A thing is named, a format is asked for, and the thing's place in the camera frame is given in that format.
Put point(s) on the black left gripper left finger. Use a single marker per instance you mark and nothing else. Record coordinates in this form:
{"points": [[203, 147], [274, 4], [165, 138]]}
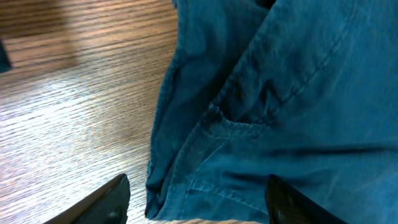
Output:
{"points": [[106, 205]]}

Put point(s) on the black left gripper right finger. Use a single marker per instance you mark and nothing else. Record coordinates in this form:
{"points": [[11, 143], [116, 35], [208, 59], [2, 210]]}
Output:
{"points": [[286, 205]]}

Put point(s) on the blue denim shorts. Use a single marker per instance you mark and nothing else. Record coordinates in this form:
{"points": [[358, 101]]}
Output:
{"points": [[303, 90]]}

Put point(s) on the black folded garment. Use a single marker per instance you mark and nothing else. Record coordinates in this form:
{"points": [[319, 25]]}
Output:
{"points": [[5, 64]]}

